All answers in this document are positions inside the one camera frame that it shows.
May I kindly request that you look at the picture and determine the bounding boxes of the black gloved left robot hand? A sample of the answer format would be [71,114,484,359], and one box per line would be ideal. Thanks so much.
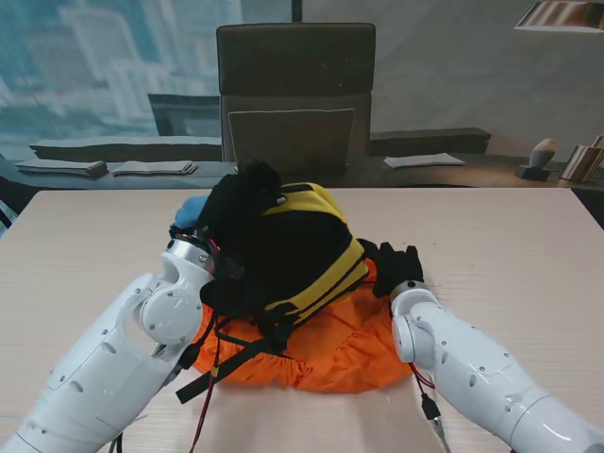
[170,159,282,251]

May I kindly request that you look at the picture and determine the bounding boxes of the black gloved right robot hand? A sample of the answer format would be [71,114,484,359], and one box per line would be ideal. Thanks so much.
[372,243,425,298]

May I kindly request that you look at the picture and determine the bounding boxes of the blue and yellow backpack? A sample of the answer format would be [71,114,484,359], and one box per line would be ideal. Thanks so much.
[175,181,378,405]

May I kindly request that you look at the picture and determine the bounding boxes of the orange rain cover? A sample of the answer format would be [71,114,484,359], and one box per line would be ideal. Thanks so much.
[191,259,416,394]

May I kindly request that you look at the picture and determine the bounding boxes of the fanned grey paper stack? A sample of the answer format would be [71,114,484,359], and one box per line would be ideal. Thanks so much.
[111,159,199,177]

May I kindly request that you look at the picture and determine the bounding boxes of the dark background desk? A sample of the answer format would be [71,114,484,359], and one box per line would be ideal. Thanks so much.
[0,153,604,190]

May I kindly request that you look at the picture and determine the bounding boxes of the white paper sheet stack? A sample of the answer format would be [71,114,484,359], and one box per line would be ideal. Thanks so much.
[382,152,466,170]

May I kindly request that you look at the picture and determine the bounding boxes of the long dark slab shelf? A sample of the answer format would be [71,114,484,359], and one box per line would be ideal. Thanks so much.
[27,135,224,162]

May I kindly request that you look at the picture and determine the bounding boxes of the short dark slab shelf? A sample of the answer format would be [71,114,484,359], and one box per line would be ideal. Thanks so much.
[369,127,493,156]

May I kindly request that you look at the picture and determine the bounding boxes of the dark office chair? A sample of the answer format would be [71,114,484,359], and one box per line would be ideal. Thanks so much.
[215,22,378,176]

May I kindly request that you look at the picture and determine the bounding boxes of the thick grey paper stack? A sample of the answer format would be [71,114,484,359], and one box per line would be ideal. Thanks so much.
[13,158,109,179]

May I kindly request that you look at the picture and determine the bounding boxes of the egg shaped vase on base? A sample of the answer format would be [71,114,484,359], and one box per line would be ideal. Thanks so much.
[520,138,559,180]

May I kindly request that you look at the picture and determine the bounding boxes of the leaning brown books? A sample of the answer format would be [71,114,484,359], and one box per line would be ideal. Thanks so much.
[560,134,604,183]

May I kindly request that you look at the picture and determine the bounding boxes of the copper lamp shade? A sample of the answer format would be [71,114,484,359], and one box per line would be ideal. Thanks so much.
[512,0,604,33]

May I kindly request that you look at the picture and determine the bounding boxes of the black and red right arm cable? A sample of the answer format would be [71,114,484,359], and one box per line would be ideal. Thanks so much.
[408,361,454,453]

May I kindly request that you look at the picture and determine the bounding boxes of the black and red arm cable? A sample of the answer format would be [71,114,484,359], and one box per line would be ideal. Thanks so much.
[188,310,226,453]
[408,361,454,453]

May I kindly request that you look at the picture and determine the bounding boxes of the black and red left arm cable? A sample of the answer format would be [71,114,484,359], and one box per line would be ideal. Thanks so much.
[188,310,226,453]

